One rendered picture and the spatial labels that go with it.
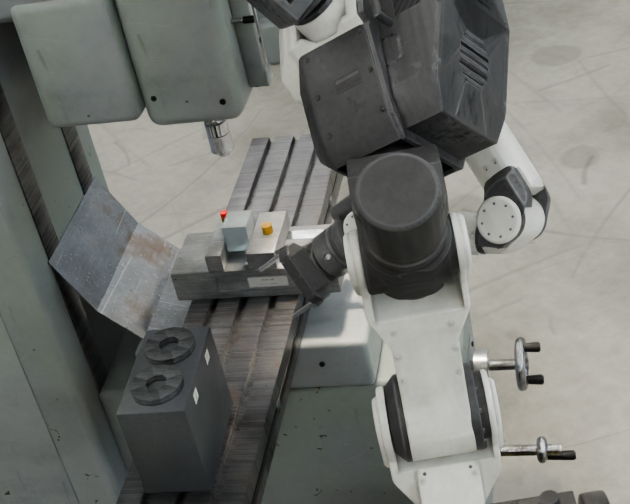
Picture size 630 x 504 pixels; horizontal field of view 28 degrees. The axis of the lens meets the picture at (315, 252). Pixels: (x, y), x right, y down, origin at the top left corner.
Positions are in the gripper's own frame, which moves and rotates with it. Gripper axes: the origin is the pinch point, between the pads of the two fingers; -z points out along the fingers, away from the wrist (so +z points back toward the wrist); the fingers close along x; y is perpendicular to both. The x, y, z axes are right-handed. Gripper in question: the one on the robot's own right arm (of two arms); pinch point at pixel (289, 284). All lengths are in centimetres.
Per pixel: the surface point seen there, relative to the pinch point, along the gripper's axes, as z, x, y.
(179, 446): -10.9, -11.2, 37.6
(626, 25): -17, 5, -332
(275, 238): -8.7, 9.1, -17.9
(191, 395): -4.7, -5.4, 34.8
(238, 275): -18.0, 7.4, -13.0
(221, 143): -2.7, 30.2, -13.0
